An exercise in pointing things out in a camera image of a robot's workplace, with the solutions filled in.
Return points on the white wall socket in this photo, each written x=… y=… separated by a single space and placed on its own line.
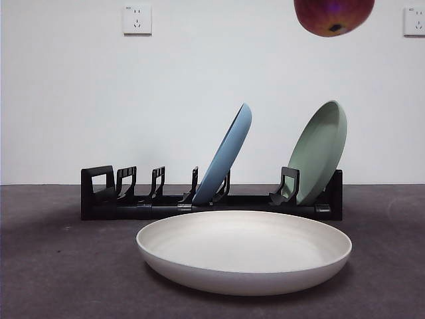
x=137 y=20
x=415 y=21

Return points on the red apple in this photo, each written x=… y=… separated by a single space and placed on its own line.
x=332 y=15

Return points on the cream yellow plate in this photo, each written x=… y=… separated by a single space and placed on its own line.
x=244 y=256

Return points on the black plate rack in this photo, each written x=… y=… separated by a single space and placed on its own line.
x=133 y=209

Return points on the blue plate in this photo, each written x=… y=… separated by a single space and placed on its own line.
x=225 y=156

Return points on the green plate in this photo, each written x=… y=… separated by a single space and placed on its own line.
x=315 y=156

